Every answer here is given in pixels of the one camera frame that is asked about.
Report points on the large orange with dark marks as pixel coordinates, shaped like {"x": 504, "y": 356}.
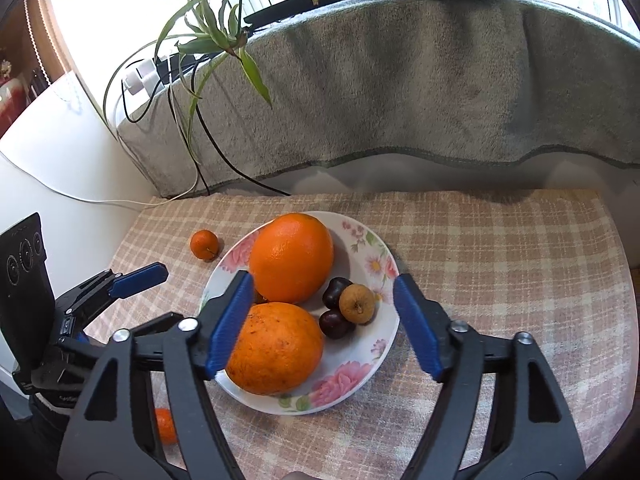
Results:
{"x": 280, "y": 350}

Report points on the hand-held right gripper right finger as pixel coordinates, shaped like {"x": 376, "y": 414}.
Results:
{"x": 417, "y": 330}

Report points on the brown longan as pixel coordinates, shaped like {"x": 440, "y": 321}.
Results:
{"x": 356, "y": 305}

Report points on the green spider plant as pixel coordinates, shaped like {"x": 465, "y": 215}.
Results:
{"x": 255, "y": 77}

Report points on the red box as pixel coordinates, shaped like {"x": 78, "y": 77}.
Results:
{"x": 10, "y": 105}

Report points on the small tangerine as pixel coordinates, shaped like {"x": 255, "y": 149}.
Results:
{"x": 204, "y": 245}
{"x": 165, "y": 425}

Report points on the pink plaid blanket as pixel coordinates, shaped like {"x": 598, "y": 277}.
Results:
{"x": 500, "y": 260}

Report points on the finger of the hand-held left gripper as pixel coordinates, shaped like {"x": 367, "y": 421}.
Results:
{"x": 142, "y": 275}
{"x": 155, "y": 325}

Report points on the white power strip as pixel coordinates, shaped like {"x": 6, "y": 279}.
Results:
{"x": 137, "y": 77}

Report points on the large smooth orange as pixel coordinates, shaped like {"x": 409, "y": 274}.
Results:
{"x": 290, "y": 255}

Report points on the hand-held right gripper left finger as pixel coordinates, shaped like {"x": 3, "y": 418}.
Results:
{"x": 230, "y": 330}

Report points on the wooden cabinet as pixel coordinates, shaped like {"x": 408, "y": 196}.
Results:
{"x": 45, "y": 35}

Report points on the black flat device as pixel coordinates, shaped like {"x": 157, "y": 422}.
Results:
{"x": 300, "y": 2}

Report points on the dark cloth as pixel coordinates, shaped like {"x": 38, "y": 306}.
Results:
{"x": 47, "y": 427}

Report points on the white floral plate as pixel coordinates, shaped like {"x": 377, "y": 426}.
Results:
{"x": 360, "y": 240}

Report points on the grey towel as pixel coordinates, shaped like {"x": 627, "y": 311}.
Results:
{"x": 400, "y": 85}

